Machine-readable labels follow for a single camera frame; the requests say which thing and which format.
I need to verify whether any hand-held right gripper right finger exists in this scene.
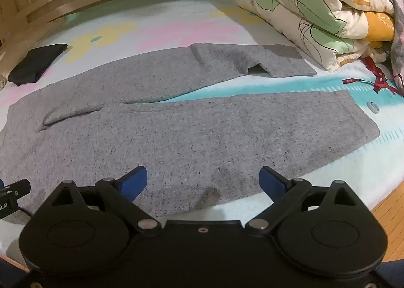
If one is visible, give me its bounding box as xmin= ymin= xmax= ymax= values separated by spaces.
xmin=245 ymin=166 xmax=359 ymax=234

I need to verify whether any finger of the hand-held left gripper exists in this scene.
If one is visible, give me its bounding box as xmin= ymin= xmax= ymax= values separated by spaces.
xmin=0 ymin=180 xmax=31 ymax=197

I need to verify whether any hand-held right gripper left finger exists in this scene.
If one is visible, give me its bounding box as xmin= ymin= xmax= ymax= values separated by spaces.
xmin=50 ymin=166 xmax=161 ymax=236

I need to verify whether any black folded cloth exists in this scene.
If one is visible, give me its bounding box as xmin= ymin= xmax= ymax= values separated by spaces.
xmin=8 ymin=43 xmax=68 ymax=86

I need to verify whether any floral bed sheet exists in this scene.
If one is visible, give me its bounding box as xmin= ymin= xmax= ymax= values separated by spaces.
xmin=0 ymin=0 xmax=404 ymax=263

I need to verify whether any cream floral folded quilt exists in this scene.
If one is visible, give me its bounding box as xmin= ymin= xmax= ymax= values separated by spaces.
xmin=231 ymin=0 xmax=396 ymax=72

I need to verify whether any red ribbon lanyard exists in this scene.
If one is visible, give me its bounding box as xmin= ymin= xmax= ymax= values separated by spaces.
xmin=342 ymin=56 xmax=404 ymax=97

